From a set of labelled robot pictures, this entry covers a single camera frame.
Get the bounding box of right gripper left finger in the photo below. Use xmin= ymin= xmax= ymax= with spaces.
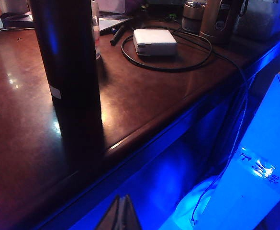
xmin=95 ymin=195 xmax=122 ymax=230

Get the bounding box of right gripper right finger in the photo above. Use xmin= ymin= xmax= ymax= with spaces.
xmin=122 ymin=194 xmax=143 ymax=230

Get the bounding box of black thermos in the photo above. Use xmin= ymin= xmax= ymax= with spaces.
xmin=29 ymin=0 xmax=104 ymax=125

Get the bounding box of printed glass cup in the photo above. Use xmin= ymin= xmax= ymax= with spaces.
xmin=90 ymin=0 xmax=101 ymax=59

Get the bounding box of white thermos bottle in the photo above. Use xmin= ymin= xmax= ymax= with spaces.
xmin=0 ymin=0 xmax=30 ymax=14

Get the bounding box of white plastic bag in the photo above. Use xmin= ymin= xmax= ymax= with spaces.
xmin=158 ymin=178 xmax=217 ymax=230

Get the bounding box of cardboard box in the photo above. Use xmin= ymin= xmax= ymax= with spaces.
xmin=202 ymin=64 xmax=280 ymax=230

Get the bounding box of white power adapter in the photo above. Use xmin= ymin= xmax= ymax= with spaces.
xmin=133 ymin=29 xmax=178 ymax=58

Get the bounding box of black marker pen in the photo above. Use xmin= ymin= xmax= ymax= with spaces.
xmin=110 ymin=24 xmax=126 ymax=46

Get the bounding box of white paper sheet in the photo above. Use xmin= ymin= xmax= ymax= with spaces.
xmin=98 ymin=17 xmax=133 ymax=35

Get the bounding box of small round metal tin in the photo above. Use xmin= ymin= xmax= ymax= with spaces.
xmin=181 ymin=0 xmax=206 ymax=34

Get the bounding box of brown metal tumbler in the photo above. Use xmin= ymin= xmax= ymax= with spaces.
xmin=199 ymin=0 xmax=238 ymax=45

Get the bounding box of translucent plastic container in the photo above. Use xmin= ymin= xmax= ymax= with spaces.
xmin=233 ymin=0 xmax=280 ymax=40

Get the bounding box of thin hanging cable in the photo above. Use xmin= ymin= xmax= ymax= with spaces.
xmin=191 ymin=79 xmax=250 ymax=226

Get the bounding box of black power cable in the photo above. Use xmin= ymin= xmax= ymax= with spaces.
xmin=121 ymin=25 xmax=249 ymax=84

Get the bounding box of dark blue lanyard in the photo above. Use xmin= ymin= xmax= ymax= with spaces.
xmin=0 ymin=11 xmax=35 ymax=29

